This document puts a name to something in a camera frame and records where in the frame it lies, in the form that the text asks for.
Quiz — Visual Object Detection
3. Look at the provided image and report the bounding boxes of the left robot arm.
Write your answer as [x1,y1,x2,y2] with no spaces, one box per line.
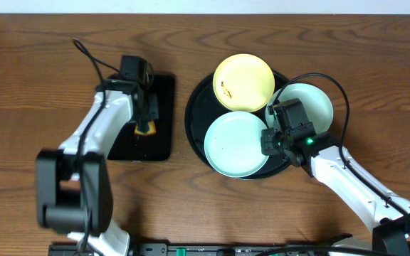
[36,79,159,255]

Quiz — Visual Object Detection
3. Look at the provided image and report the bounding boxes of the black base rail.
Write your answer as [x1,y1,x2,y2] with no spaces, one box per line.
[47,243,330,256]

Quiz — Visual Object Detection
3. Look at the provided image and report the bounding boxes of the black rectangular tray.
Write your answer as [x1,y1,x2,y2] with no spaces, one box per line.
[107,74,176,161]

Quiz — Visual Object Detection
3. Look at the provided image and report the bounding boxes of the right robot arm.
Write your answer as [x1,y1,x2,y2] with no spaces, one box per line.
[261,123,410,255]

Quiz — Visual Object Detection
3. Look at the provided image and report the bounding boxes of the black round tray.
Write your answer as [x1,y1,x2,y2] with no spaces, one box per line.
[184,73,290,180]

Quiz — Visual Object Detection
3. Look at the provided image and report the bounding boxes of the green yellow sponge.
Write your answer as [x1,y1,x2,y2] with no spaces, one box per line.
[135,120,157,136]

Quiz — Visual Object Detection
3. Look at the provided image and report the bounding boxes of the yellow plate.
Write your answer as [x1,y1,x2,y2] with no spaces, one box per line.
[212,53,275,112]

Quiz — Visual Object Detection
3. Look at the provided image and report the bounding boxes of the mint plate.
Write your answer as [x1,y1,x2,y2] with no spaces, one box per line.
[204,112,268,178]
[278,83,333,134]

